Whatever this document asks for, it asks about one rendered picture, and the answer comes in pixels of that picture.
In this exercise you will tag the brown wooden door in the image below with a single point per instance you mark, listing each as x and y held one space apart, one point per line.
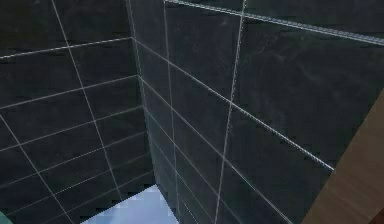
356 186

